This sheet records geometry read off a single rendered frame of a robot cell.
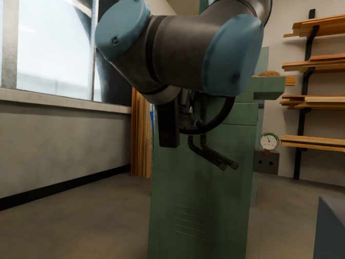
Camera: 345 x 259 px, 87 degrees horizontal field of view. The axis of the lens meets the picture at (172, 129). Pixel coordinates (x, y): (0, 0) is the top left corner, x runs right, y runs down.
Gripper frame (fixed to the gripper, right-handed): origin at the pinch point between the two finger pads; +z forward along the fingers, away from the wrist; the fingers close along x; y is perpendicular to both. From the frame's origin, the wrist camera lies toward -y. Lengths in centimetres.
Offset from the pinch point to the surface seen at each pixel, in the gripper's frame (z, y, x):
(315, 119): 239, 106, -108
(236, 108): 19.6, 16.5, -13.2
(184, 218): 36.4, -30.3, 5.3
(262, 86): 16.7, 24.5, -21.8
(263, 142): 18.0, 2.8, -23.1
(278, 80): 16.0, 26.4, -26.8
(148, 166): 152, -2, 90
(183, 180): 30.7, -14.6, 7.2
